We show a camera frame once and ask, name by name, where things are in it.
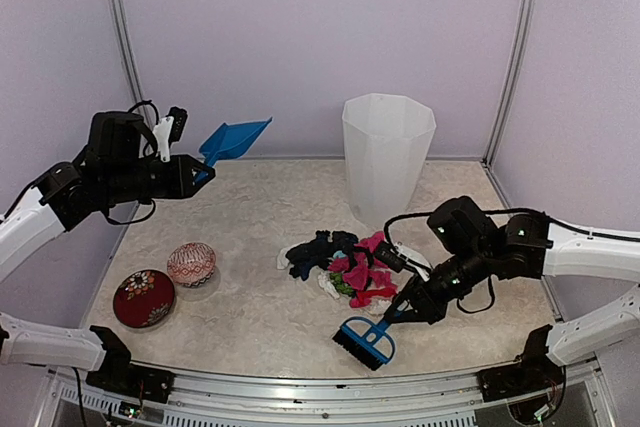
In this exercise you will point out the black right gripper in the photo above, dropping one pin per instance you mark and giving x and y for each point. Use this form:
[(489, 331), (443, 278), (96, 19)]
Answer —
[(428, 309)]

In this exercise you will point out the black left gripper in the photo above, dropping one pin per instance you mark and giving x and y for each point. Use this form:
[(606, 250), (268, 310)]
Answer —
[(182, 186)]

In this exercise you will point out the blue hand brush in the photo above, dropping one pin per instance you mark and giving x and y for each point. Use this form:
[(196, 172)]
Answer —
[(367, 341)]

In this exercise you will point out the blue dustpan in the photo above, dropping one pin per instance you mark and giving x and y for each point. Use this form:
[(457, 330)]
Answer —
[(231, 141)]

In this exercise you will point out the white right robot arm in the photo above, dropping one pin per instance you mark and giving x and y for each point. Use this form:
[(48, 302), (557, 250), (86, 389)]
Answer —
[(530, 246)]

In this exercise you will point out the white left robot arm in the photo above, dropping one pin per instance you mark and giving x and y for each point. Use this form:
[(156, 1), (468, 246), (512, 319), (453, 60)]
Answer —
[(123, 161)]

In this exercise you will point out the green black paper scrap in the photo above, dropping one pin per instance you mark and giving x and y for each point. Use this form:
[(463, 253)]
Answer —
[(341, 286)]

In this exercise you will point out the red white patterned bowl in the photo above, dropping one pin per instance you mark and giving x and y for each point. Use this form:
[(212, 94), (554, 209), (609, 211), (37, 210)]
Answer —
[(192, 264)]

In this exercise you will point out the white crumpled paper scrap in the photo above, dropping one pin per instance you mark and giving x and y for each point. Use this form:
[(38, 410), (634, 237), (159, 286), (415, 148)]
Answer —
[(327, 286)]

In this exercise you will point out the dark red floral bowl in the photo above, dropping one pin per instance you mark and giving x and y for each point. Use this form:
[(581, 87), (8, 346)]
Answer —
[(144, 299)]

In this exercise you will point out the long white paper scrap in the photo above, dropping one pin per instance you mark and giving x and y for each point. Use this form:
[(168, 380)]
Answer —
[(282, 262)]

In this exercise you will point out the white translucent plastic bin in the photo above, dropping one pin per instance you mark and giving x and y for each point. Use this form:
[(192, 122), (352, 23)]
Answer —
[(386, 142)]

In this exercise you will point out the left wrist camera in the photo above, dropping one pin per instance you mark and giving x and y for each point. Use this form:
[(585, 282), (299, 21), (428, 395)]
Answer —
[(168, 130)]

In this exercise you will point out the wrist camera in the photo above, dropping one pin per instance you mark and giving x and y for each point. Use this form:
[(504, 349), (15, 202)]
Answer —
[(168, 130), (399, 257)]

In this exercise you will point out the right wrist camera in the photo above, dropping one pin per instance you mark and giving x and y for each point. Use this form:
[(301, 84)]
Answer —
[(399, 257)]

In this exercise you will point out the aluminium corner post right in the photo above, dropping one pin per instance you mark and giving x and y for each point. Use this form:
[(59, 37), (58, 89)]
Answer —
[(516, 58)]

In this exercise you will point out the aluminium corner post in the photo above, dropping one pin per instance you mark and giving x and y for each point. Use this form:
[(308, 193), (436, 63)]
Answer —
[(125, 48), (516, 58)]

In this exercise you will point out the aluminium front rail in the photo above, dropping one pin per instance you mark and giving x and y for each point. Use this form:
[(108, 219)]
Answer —
[(208, 399)]

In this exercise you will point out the aluminium corner post left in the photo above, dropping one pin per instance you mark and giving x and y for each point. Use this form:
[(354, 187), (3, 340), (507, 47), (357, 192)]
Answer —
[(125, 48)]

